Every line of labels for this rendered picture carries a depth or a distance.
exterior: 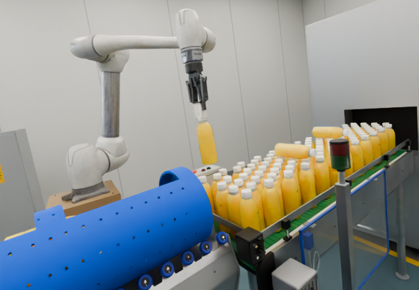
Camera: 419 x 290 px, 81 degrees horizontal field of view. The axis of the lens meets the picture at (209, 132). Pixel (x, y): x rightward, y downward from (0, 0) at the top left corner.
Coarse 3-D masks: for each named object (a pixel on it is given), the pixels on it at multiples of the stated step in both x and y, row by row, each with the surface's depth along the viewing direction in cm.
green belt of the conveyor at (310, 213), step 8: (400, 152) 175; (384, 160) 164; (392, 160) 162; (376, 168) 152; (360, 176) 143; (368, 176) 141; (352, 184) 134; (328, 200) 120; (320, 208) 113; (304, 216) 108; (312, 216) 107; (216, 224) 113; (296, 224) 103; (216, 232) 106; (280, 232) 99; (232, 240) 99; (264, 240) 95; (272, 240) 95; (264, 248) 90; (248, 264) 88
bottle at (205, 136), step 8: (200, 128) 105; (208, 128) 105; (200, 136) 105; (208, 136) 105; (200, 144) 106; (208, 144) 105; (200, 152) 108; (208, 152) 106; (208, 160) 106; (216, 160) 108
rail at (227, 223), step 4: (216, 216) 104; (220, 216) 103; (216, 220) 104; (220, 220) 102; (224, 220) 100; (228, 220) 99; (224, 224) 100; (228, 224) 98; (232, 224) 96; (232, 228) 96; (236, 228) 94; (240, 228) 92; (236, 232) 95
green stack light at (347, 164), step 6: (330, 156) 88; (336, 156) 86; (342, 156) 85; (348, 156) 85; (330, 162) 89; (336, 162) 86; (342, 162) 85; (348, 162) 85; (336, 168) 86; (342, 168) 85; (348, 168) 85
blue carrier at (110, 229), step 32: (160, 192) 77; (192, 192) 81; (64, 224) 62; (96, 224) 64; (128, 224) 68; (160, 224) 72; (192, 224) 78; (0, 256) 54; (32, 256) 56; (64, 256) 58; (96, 256) 61; (128, 256) 66; (160, 256) 73; (0, 288) 51; (32, 288) 54; (64, 288) 57; (96, 288) 62
